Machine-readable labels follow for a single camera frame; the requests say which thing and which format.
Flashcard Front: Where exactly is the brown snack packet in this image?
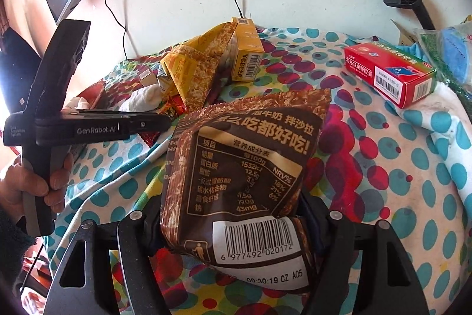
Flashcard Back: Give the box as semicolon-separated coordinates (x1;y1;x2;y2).
160;88;332;295

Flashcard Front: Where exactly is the polka dot blanket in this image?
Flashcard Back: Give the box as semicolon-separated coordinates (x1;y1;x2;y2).
48;27;472;315

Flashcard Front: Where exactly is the white sock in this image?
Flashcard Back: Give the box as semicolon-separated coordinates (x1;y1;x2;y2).
120;85;163;112

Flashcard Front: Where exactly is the dark cloth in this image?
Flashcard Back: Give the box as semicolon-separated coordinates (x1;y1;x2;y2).
0;27;41;109

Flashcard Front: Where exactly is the clear plastic bag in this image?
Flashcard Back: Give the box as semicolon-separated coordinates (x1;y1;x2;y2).
413;16;472;105

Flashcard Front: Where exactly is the person's left forearm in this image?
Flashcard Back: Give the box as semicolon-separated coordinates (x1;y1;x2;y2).
0;206;41;297

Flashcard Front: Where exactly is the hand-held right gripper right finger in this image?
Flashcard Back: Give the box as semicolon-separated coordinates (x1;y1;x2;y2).
302;190;430;315

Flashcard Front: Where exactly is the yellow and white box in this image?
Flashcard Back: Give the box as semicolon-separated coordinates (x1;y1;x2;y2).
230;17;265;81

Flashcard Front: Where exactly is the red snack wrapper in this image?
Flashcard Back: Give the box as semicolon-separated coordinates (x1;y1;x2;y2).
162;95;189;116

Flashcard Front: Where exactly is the yellow snack packet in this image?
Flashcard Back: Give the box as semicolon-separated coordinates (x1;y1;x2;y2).
162;22;238;112

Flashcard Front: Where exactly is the person's left hand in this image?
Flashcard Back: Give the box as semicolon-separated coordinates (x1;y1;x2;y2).
0;153;74;216

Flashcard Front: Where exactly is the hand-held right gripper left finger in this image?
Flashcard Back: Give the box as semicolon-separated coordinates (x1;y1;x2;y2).
43;208;174;315

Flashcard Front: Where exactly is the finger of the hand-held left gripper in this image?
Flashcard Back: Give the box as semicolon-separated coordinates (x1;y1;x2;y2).
127;111;172;133

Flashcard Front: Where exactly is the red medicine box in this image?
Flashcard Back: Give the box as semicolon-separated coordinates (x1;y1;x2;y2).
344;41;437;110

